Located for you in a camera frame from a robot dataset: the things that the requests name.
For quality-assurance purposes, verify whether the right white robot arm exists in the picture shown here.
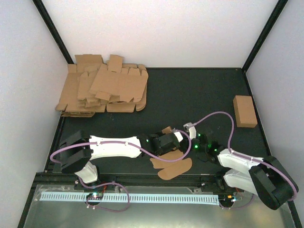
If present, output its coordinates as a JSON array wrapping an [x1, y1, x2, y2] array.
[[190, 133, 299, 210]]

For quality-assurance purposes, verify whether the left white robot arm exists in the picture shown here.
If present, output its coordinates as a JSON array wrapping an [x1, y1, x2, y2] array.
[[59, 131, 183, 190]]

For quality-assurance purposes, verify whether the folded brown cardboard box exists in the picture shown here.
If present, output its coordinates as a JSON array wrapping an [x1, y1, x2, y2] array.
[[233, 95, 257, 128]]

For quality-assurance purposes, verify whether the stack of flat cardboard blanks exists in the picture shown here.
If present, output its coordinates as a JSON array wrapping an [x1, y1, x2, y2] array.
[[55, 54, 149, 117]]

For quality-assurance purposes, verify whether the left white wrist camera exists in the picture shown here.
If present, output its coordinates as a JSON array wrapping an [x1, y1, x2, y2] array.
[[171, 129, 183, 142]]

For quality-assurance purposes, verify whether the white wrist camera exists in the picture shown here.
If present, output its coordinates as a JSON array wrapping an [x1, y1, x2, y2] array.
[[183, 123, 197, 140], [171, 129, 183, 142]]

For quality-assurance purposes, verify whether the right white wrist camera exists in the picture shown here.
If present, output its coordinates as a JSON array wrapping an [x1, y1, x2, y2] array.
[[183, 123, 197, 140]]

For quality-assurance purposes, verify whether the light blue slotted cable duct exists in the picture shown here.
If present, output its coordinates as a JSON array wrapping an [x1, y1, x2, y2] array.
[[38, 192, 219, 206]]

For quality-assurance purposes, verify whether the metal base plate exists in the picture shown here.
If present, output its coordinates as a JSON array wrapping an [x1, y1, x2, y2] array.
[[19, 185, 301, 228]]

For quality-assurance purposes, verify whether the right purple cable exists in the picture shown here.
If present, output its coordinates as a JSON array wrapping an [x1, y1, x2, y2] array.
[[190, 111, 299, 210]]

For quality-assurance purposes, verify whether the right black frame post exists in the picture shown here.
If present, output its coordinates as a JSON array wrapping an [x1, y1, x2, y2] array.
[[242, 0, 288, 73]]

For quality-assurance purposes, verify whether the black frame post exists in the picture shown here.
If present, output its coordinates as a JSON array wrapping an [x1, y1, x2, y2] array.
[[242, 0, 288, 73], [32, 0, 74, 64]]

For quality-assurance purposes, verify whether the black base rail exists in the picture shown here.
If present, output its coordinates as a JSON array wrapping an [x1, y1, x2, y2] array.
[[32, 172, 236, 192]]

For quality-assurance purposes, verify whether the left black frame post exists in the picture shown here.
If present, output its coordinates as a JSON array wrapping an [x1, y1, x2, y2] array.
[[32, 0, 74, 64]]

